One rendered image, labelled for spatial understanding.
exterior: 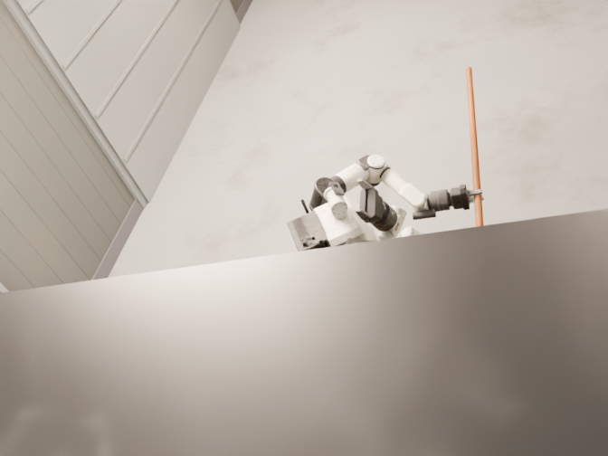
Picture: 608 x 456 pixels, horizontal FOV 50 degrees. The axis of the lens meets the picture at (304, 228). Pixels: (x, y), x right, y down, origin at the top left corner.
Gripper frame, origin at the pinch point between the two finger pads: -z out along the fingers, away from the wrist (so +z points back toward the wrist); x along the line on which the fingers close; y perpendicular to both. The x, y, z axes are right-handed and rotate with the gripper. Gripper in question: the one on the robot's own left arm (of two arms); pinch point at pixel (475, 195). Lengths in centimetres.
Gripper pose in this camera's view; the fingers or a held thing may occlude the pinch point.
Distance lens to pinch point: 280.2
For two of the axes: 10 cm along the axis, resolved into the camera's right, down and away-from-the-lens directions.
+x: 3.2, 7.0, 6.4
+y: -1.5, 7.0, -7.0
